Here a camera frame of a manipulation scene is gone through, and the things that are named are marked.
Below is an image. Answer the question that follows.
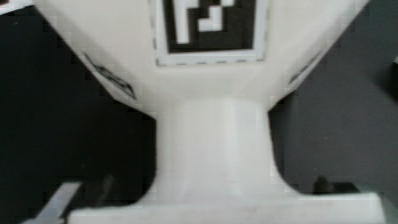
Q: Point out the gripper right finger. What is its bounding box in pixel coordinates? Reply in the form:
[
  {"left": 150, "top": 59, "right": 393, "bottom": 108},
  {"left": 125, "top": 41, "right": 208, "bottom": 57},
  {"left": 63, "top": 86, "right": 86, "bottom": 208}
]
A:
[{"left": 313, "top": 176, "right": 361, "bottom": 195}]

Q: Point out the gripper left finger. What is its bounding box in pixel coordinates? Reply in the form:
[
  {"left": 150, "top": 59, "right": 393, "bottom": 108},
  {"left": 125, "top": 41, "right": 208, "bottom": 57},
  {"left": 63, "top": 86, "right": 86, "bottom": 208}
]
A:
[{"left": 22, "top": 182, "right": 82, "bottom": 224}]

